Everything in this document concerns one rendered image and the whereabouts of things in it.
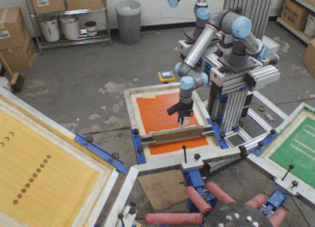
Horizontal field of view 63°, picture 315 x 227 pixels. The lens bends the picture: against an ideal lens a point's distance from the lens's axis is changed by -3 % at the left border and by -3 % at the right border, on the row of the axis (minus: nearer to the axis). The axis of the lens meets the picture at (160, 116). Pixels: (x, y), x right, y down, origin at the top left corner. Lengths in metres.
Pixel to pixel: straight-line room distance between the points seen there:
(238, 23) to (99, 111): 2.40
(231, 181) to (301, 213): 0.72
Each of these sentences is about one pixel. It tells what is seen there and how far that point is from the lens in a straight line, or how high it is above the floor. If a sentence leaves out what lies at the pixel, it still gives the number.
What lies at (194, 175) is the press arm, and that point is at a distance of 1.60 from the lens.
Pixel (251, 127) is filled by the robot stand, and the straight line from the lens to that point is 3.19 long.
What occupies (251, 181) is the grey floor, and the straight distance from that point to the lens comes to 2.97.
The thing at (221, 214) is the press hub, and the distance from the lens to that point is 1.20.
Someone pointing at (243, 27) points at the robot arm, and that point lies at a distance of 1.63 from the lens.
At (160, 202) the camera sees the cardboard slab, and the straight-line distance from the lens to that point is 2.66.
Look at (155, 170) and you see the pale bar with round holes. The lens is 1.64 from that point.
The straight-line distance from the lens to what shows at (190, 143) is 1.87.
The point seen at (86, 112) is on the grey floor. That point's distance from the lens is 3.60.
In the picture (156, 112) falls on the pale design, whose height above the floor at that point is 0.95.
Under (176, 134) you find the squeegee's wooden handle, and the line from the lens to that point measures 1.80.
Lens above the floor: 2.35
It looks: 43 degrees down
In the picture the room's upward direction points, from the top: 1 degrees clockwise
